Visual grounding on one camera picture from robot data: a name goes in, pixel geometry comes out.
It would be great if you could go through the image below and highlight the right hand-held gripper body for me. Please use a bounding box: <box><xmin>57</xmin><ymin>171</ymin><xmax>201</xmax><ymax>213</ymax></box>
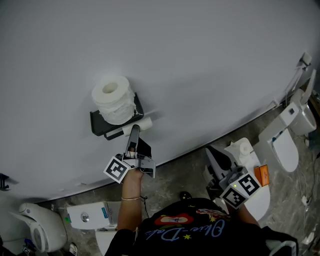
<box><xmin>207</xmin><ymin>166</ymin><xmax>262</xmax><ymax>210</ymax></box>

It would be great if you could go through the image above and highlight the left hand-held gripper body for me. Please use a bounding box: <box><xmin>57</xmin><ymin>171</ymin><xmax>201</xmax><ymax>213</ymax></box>
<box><xmin>103</xmin><ymin>153</ymin><xmax>157</xmax><ymax>185</ymax></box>

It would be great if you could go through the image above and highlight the black toilet paper holder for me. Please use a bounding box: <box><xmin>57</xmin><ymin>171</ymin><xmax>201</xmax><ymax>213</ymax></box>
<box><xmin>89</xmin><ymin>92</ymin><xmax>145</xmax><ymax>141</ymax></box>

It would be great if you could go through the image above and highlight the large white toilet paper roll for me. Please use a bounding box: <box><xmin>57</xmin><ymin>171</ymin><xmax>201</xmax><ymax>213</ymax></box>
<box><xmin>91</xmin><ymin>75</ymin><xmax>137</xmax><ymax>125</ymax></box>

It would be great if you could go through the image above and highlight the person's left forearm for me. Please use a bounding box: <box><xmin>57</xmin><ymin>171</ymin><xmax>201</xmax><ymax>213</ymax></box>
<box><xmin>116</xmin><ymin>169</ymin><xmax>145</xmax><ymax>231</ymax></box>

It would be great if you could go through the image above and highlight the person's right forearm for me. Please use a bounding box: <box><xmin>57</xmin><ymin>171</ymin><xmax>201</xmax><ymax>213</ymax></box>
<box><xmin>234</xmin><ymin>206</ymin><xmax>261</xmax><ymax>228</ymax></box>

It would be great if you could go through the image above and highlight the white toilet with closed lid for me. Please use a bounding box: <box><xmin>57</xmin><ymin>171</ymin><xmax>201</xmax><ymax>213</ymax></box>
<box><xmin>204</xmin><ymin>137</ymin><xmax>272</xmax><ymax>222</ymax></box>

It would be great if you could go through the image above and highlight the small toilet paper roll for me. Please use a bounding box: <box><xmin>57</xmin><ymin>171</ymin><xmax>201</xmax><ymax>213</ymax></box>
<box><xmin>238</xmin><ymin>141</ymin><xmax>254</xmax><ymax>158</ymax></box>

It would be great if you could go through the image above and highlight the white toilet with control panel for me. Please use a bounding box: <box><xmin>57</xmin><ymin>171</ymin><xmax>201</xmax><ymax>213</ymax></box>
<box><xmin>258</xmin><ymin>69</ymin><xmax>318</xmax><ymax>173</ymax></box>

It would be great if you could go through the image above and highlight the white toilet with round seat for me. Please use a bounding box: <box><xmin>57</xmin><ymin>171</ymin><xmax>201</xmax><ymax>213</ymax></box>
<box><xmin>8</xmin><ymin>202</ymin><xmax>69</xmax><ymax>254</ymax></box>

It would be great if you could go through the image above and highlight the orange box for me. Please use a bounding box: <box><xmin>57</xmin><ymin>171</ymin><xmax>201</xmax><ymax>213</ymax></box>
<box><xmin>253</xmin><ymin>164</ymin><xmax>271</xmax><ymax>187</ymax></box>

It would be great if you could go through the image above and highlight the white tank with flush button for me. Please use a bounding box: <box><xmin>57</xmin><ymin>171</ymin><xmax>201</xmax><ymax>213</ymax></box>
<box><xmin>65</xmin><ymin>200</ymin><xmax>119</xmax><ymax>231</ymax></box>

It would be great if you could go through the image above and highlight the black printed t-shirt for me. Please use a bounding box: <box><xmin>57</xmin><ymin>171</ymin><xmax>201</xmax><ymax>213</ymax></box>
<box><xmin>104</xmin><ymin>198</ymin><xmax>300</xmax><ymax>256</ymax></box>

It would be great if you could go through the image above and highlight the white sandal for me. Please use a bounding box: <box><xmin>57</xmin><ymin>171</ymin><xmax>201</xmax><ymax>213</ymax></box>
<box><xmin>68</xmin><ymin>241</ymin><xmax>79</xmax><ymax>256</ymax></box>

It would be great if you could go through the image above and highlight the white floor cable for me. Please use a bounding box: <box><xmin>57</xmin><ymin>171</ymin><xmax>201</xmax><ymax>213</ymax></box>
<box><xmin>296</xmin><ymin>159</ymin><xmax>319</xmax><ymax>209</ymax></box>

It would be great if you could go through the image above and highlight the white hose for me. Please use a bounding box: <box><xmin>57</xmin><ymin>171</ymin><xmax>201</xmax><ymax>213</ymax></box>
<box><xmin>284</xmin><ymin>65</ymin><xmax>305</xmax><ymax>95</ymax></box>

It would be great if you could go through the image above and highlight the black wall hook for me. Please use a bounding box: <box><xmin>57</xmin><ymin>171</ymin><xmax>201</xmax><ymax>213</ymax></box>
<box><xmin>0</xmin><ymin>173</ymin><xmax>11</xmax><ymax>191</ymax></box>

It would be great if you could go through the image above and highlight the white wall fixture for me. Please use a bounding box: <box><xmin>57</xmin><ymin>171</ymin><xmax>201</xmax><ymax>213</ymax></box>
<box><xmin>299</xmin><ymin>52</ymin><xmax>313</xmax><ymax>68</ymax></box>

